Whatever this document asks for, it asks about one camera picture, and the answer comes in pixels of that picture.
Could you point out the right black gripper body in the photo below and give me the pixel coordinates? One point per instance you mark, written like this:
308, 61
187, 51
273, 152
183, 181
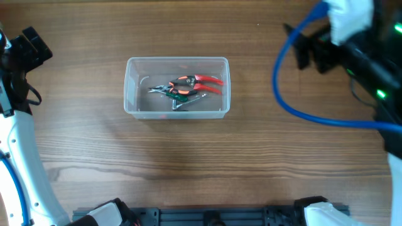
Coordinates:
318, 54

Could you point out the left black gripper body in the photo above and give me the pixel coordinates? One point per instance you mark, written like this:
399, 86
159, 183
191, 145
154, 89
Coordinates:
28, 48

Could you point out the clear plastic container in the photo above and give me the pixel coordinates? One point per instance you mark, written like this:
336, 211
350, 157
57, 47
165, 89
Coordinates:
145, 72

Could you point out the red handled snips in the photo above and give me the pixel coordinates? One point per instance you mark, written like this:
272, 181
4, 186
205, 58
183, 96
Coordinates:
197, 82

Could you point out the orange black needle-nose pliers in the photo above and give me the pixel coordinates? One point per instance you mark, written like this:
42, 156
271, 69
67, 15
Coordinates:
170, 89

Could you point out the green handled screwdriver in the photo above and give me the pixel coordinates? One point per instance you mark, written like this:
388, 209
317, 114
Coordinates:
176, 97

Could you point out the small silver wrench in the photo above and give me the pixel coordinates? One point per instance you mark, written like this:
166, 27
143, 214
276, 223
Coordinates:
175, 106

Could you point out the red black handled screwdriver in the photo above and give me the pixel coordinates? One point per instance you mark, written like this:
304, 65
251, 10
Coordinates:
173, 114

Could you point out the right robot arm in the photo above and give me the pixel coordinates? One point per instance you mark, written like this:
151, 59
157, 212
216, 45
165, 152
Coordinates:
376, 64

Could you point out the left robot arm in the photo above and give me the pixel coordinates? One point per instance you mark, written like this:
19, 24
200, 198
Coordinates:
26, 191

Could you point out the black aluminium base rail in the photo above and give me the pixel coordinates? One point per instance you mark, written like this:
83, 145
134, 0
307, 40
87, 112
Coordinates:
323, 214

